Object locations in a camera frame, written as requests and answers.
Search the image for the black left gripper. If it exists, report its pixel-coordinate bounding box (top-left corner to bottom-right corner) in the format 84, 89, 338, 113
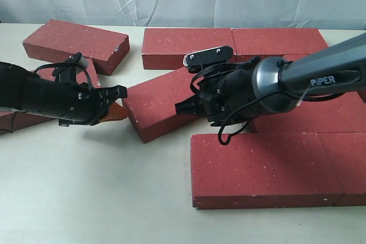
21, 77, 128, 126

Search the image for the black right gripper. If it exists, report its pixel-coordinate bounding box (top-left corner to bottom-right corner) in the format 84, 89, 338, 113
175, 62, 255, 126

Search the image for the red brick with white chip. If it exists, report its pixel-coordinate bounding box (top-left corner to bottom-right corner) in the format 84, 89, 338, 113
122, 67, 199, 143

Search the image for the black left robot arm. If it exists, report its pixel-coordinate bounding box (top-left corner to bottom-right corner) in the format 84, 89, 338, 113
1, 62, 128, 127

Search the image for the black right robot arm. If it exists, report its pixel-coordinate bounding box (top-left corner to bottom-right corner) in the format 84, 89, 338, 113
175, 34, 365, 126

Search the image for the red brick right third row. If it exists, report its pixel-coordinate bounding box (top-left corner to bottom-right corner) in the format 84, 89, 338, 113
249, 92, 365, 133

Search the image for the red brick right second row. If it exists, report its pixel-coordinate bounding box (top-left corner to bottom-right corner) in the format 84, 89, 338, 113
283, 55, 365, 102

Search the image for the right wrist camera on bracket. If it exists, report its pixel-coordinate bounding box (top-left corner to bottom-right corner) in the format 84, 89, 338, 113
182, 46, 234, 74

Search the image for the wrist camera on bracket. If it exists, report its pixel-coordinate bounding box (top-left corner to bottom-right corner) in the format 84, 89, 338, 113
52, 52, 89, 83
182, 46, 234, 74

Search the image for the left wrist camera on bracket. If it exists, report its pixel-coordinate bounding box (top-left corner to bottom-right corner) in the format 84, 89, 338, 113
52, 52, 89, 83

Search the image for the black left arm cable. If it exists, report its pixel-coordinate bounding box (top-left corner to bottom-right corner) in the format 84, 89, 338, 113
0, 61, 98, 136

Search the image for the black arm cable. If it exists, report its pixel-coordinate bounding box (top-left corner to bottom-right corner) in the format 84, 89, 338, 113
0, 61, 98, 136
190, 57, 366, 146

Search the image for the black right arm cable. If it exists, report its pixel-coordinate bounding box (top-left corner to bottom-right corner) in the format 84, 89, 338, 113
190, 57, 366, 146

